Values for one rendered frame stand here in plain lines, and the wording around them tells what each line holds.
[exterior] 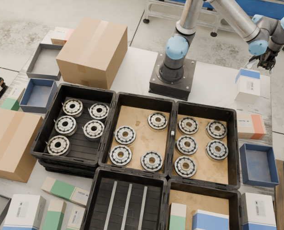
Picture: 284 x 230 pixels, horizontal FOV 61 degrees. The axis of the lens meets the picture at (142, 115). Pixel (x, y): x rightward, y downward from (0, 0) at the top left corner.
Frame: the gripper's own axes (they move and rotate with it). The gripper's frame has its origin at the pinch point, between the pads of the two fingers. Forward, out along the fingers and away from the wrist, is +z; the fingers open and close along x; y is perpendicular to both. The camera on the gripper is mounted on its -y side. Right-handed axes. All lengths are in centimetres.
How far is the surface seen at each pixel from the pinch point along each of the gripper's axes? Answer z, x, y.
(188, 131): 2, -32, 49
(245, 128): 10.6, -1.3, 34.2
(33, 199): 9, -92, 98
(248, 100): 15.6, 1.9, 10.2
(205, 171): 5, -21, 66
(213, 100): 18.2, -18.8, 13.9
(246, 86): 9.3, -2.1, 5.5
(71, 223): 12, -73, 102
